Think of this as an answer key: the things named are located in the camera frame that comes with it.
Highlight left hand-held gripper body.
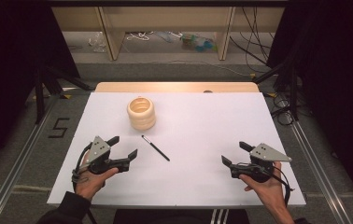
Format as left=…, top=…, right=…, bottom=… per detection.
left=85, top=135, right=132, bottom=175

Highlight black metal stand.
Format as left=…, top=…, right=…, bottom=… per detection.
left=34, top=65, right=93, bottom=126
left=251, top=60, right=301, bottom=122

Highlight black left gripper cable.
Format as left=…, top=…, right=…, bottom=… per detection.
left=71, top=142, right=98, bottom=224

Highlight beige ribbed pen holder cup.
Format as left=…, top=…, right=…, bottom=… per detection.
left=126, top=96, right=157, bottom=132

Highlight aluminium floor rail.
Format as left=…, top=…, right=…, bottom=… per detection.
left=290, top=119, right=353, bottom=224
left=0, top=92, right=64, bottom=224

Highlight light wooden shelf unit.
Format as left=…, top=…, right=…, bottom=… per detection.
left=50, top=6, right=287, bottom=62

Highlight coiled black floor cable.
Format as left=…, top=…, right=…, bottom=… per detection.
left=270, top=92, right=296, bottom=127

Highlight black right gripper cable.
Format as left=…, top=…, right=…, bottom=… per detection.
left=269, top=164, right=295, bottom=208

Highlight colourful plastic packet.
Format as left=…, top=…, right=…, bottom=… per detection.
left=180, top=32, right=219, bottom=53

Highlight thin black pen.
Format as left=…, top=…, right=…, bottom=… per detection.
left=141, top=134, right=171, bottom=162

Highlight hanging black cables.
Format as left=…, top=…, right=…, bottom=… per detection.
left=228, top=7, right=275, bottom=75

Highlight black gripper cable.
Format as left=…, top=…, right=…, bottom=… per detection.
left=71, top=142, right=98, bottom=224
left=269, top=164, right=295, bottom=208

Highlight black curtain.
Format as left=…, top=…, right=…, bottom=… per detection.
left=0, top=0, right=81, bottom=181
left=265, top=0, right=353, bottom=217

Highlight person's black striped trousers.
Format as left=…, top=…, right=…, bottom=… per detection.
left=112, top=208, right=250, bottom=224

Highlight white foam board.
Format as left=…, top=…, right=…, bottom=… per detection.
left=46, top=91, right=307, bottom=208

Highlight person's right hand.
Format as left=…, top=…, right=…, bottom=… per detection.
left=238, top=161, right=288, bottom=217

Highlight wooden table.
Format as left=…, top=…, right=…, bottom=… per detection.
left=93, top=81, right=261, bottom=94

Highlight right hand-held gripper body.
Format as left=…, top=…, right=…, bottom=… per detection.
left=230, top=142, right=293, bottom=184

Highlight white rope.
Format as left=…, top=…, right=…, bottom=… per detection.
left=125, top=31, right=155, bottom=42

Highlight person's left hand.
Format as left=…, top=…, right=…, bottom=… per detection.
left=75, top=152, right=120, bottom=201

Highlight clear plastic bag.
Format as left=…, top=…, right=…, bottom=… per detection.
left=87, top=31, right=108, bottom=53

